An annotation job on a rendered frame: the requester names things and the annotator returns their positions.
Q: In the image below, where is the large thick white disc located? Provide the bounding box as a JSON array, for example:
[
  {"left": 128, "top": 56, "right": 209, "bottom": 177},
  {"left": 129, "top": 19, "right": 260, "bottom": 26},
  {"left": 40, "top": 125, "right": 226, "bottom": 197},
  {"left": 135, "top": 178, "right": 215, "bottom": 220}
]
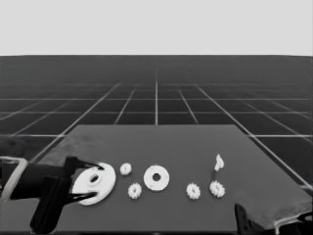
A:
[{"left": 71, "top": 162, "right": 117, "bottom": 207}]

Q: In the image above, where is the white toothed gear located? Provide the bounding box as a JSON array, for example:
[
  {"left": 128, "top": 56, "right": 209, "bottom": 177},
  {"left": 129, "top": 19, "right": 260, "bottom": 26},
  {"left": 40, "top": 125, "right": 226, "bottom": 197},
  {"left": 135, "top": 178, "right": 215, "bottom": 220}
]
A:
[
  {"left": 119, "top": 162, "right": 133, "bottom": 176},
  {"left": 208, "top": 180, "right": 226, "bottom": 199},
  {"left": 127, "top": 182, "right": 144, "bottom": 200},
  {"left": 186, "top": 182, "right": 201, "bottom": 201}
]

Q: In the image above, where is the small white T-shaped piece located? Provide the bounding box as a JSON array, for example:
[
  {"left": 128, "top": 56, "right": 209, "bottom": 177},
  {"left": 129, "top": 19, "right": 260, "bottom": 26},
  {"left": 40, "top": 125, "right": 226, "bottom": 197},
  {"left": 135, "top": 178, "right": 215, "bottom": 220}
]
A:
[{"left": 213, "top": 153, "right": 225, "bottom": 172}]

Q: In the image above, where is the white round carrier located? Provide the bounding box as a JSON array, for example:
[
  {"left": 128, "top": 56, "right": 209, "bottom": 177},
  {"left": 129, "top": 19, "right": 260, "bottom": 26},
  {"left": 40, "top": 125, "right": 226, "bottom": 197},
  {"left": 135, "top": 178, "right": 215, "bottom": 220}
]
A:
[{"left": 143, "top": 164, "right": 170, "bottom": 192}]

